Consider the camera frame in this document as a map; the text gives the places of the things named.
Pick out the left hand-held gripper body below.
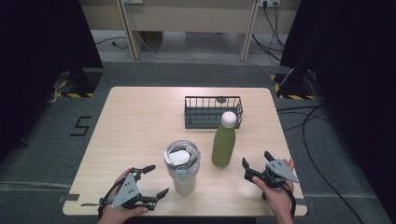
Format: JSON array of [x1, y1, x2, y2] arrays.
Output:
[[110, 167, 157, 212]]

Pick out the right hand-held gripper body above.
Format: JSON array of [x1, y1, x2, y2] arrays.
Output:
[[262, 158, 301, 189]]

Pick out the white tumbler with clear lid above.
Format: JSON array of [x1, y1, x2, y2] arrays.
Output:
[[163, 139, 202, 196]]

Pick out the green bottle with white cap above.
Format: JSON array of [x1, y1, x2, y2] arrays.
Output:
[[211, 110, 238, 168]]

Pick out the dark wire basket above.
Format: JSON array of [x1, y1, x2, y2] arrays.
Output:
[[184, 95, 245, 130]]

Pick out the person's left hand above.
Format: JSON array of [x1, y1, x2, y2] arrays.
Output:
[[97, 168, 150, 224]]

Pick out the person's right hand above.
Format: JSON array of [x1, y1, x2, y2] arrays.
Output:
[[251, 158, 296, 224]]

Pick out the grey tape strip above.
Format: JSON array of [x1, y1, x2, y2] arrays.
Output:
[[295, 198, 316, 210], [58, 193, 81, 203]]

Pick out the black stand base striped tape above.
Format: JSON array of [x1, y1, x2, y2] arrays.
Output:
[[270, 68, 317, 101], [54, 68, 104, 99]]

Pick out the black curtain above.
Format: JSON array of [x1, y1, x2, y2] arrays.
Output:
[[279, 0, 396, 216], [0, 0, 105, 158]]

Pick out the beige wooden desk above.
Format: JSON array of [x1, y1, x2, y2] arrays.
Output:
[[78, 0, 302, 62]]

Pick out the left hand-held gripper black cable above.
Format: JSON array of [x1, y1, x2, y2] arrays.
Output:
[[81, 177, 126, 219]]

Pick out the hand-held gripper black cable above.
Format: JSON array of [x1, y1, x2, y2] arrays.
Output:
[[81, 177, 126, 219], [280, 182, 297, 218]]

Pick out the right hand-held gripper black cable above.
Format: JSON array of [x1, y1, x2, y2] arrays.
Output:
[[280, 182, 297, 218]]

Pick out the black floor cables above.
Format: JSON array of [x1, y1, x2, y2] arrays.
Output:
[[276, 105, 366, 224]]

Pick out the black cables at wall socket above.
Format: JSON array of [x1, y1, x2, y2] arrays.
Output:
[[251, 1, 286, 63]]

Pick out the black cable with plug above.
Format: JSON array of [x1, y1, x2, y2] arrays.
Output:
[[94, 36, 130, 50]]

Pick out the white wall socket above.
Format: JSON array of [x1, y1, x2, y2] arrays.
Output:
[[258, 0, 281, 8]]

